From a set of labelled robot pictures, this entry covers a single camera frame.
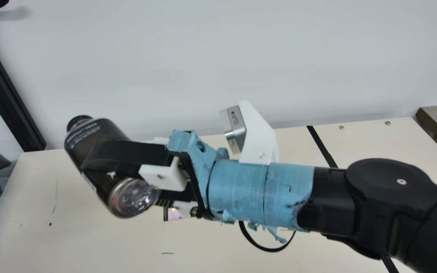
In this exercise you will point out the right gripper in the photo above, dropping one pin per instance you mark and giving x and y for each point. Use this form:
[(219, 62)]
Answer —
[(249, 193)]

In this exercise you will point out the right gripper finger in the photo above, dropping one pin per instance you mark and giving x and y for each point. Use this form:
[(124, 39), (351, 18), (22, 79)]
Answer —
[(127, 151)]

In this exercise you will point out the dark coffee bottle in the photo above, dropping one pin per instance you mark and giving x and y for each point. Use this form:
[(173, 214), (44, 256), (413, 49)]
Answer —
[(97, 132)]

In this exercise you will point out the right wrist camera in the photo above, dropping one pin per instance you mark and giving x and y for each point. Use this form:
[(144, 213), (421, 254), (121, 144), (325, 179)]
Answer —
[(256, 136)]

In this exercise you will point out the black post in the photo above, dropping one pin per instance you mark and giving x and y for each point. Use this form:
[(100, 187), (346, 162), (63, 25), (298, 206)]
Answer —
[(6, 98)]

